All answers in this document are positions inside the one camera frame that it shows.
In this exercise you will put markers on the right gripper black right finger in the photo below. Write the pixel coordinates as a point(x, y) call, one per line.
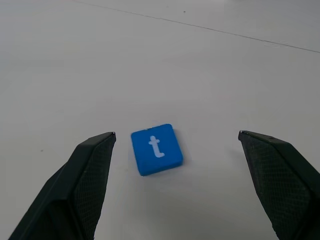
point(282, 185)

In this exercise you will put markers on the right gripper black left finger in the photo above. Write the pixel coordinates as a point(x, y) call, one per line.
point(75, 190)

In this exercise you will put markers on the blue letter tile t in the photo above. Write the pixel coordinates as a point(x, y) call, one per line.
point(156, 150)

